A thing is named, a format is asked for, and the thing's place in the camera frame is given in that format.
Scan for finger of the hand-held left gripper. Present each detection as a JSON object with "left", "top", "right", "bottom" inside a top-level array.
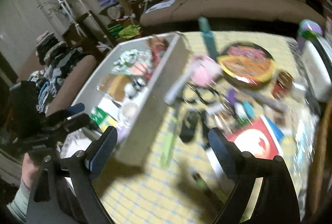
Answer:
[
  {"left": 45, "top": 103, "right": 85, "bottom": 121},
  {"left": 62, "top": 113, "right": 91, "bottom": 134}
]

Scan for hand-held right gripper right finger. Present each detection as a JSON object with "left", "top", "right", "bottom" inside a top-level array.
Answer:
[{"left": 208, "top": 128, "right": 302, "bottom": 224}]

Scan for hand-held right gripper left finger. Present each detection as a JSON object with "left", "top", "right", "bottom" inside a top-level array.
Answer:
[{"left": 26, "top": 125, "right": 119, "bottom": 224}]

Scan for clear jar with gold lid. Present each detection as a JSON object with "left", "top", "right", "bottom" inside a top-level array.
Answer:
[{"left": 101, "top": 73, "right": 131, "bottom": 100}]

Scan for white storage box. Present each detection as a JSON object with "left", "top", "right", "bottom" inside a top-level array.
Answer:
[{"left": 70, "top": 32, "right": 191, "bottom": 166}]

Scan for person's left forearm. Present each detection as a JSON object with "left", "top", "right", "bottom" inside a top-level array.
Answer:
[{"left": 6, "top": 180, "right": 32, "bottom": 223}]

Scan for desktop with yellow checked cloth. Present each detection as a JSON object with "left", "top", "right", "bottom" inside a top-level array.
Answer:
[{"left": 92, "top": 31, "right": 325, "bottom": 224}]

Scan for person's left hand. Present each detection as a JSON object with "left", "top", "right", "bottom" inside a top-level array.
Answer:
[{"left": 21, "top": 153, "right": 40, "bottom": 189}]

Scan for green packet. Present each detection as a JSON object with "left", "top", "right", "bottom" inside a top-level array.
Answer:
[{"left": 90, "top": 107, "right": 110, "bottom": 126}]

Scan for yellow packet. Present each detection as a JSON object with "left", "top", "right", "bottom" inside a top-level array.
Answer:
[{"left": 103, "top": 117, "right": 118, "bottom": 130}]

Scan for brown padded bench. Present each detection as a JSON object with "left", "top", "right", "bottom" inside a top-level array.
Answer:
[{"left": 45, "top": 55, "right": 98, "bottom": 117}]

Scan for pile of folded clothes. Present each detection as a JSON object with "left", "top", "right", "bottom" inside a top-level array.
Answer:
[{"left": 26, "top": 31, "right": 84, "bottom": 113}]

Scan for red box with white circle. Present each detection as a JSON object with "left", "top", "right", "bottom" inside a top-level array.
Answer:
[{"left": 227, "top": 114, "right": 286, "bottom": 163}]

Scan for black case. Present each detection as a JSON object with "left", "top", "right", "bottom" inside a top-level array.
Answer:
[{"left": 179, "top": 109, "right": 198, "bottom": 142}]

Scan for small teal item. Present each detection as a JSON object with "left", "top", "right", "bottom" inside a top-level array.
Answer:
[{"left": 243, "top": 101, "right": 256, "bottom": 119}]

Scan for white cup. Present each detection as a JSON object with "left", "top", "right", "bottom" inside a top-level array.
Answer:
[{"left": 121, "top": 102, "right": 140, "bottom": 121}]

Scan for green stick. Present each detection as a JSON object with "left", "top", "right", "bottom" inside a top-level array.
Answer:
[{"left": 160, "top": 118, "right": 178, "bottom": 168}]

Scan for small purple item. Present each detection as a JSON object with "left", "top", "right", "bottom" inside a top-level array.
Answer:
[{"left": 225, "top": 86, "right": 243, "bottom": 108}]

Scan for black glasses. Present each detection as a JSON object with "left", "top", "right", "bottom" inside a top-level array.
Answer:
[{"left": 187, "top": 83, "right": 221, "bottom": 106}]

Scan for dark wooden shelf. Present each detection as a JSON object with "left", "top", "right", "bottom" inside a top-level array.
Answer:
[{"left": 62, "top": 10, "right": 116, "bottom": 56}]

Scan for mint green wafer box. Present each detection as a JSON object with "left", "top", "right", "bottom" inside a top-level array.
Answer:
[{"left": 114, "top": 50, "right": 152, "bottom": 75}]

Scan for white tube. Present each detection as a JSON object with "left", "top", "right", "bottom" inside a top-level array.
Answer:
[{"left": 164, "top": 71, "right": 193, "bottom": 106}]

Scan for pink pouch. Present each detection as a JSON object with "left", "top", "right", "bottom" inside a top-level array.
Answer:
[{"left": 191, "top": 55, "right": 222, "bottom": 88}]

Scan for black instant noodle bowl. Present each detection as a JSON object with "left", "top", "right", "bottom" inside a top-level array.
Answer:
[{"left": 217, "top": 42, "right": 276, "bottom": 90}]

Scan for small red jar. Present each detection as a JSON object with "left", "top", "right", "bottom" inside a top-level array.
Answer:
[{"left": 272, "top": 71, "right": 294, "bottom": 99}]

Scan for green bag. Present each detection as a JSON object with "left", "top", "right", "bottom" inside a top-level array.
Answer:
[{"left": 107, "top": 24, "right": 142, "bottom": 39}]

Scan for wooden chair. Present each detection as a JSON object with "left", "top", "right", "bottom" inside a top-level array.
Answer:
[{"left": 307, "top": 101, "right": 332, "bottom": 217}]

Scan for round tin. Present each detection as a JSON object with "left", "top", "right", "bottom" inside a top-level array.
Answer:
[{"left": 107, "top": 5, "right": 122, "bottom": 20}]

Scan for teal bottle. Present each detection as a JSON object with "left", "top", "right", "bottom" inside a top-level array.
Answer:
[{"left": 198, "top": 17, "right": 217, "bottom": 60}]

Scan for white plastic container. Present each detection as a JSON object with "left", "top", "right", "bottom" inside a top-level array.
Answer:
[{"left": 300, "top": 38, "right": 332, "bottom": 101}]

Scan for white blue cloth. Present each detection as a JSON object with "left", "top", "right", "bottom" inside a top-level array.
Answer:
[{"left": 146, "top": 0, "right": 176, "bottom": 12}]

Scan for purple bottle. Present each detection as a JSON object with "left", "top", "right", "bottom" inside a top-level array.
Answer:
[{"left": 297, "top": 19, "right": 323, "bottom": 51}]

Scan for white plastic ring tray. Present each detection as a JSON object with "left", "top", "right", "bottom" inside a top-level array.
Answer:
[{"left": 118, "top": 50, "right": 146, "bottom": 66}]

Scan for red plaid drawstring pouch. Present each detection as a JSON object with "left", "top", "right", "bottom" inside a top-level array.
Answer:
[{"left": 146, "top": 36, "right": 170, "bottom": 78}]

